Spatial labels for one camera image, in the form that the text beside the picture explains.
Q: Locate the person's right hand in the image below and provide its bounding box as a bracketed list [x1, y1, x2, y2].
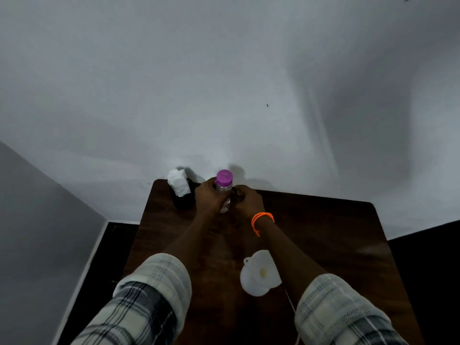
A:
[231, 184, 266, 220]

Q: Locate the white plastic funnel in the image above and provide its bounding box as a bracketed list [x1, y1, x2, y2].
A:
[243, 250, 282, 289]

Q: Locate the person's left forearm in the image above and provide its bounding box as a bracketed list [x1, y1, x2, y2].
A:
[161, 211, 216, 274]

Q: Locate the white folded tissue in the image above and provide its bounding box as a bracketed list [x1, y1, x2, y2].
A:
[167, 169, 192, 198]

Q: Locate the person's left plaid sleeve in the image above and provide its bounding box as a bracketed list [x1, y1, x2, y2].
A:
[70, 253, 193, 345]

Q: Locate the orange bead bracelet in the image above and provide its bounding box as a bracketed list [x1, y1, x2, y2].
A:
[251, 212, 275, 237]

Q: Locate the black spray head with tube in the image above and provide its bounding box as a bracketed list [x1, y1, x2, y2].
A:
[285, 289, 301, 345]

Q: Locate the white baseboard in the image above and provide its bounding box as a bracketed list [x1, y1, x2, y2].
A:
[52, 220, 108, 345]

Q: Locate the black round holder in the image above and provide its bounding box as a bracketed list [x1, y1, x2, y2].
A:
[171, 179, 199, 211]

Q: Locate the person's plaid sleeve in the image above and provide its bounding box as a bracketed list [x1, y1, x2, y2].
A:
[294, 273, 410, 345]
[70, 253, 193, 345]

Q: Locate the purple bottle cap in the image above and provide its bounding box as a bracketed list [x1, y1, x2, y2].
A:
[214, 170, 234, 187]

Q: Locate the person's right forearm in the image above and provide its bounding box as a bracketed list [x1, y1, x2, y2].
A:
[257, 218, 328, 306]

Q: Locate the person's left hand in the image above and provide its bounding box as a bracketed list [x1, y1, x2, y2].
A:
[194, 177, 231, 218]

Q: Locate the person's right plaid sleeve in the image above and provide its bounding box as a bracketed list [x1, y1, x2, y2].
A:
[294, 273, 410, 345]

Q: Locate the clear bottle with purple cap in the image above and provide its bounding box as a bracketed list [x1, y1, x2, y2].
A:
[215, 183, 234, 214]

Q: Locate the dark wooden table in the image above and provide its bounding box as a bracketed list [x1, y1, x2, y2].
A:
[118, 178, 426, 345]

